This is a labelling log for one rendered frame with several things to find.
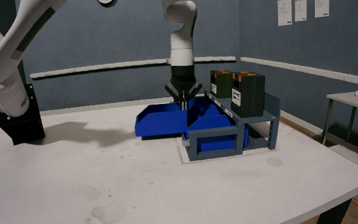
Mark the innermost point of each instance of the dark green tool case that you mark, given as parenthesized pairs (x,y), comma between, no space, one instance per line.
(220,84)

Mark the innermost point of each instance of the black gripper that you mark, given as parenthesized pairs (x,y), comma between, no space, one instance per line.
(183,83)

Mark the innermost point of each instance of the black tool case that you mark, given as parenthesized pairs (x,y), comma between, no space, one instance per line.
(247,94)

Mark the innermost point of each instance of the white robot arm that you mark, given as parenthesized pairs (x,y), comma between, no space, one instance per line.
(33,15)

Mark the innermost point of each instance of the grey metal shelf rack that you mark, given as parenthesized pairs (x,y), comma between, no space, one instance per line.
(271,112)

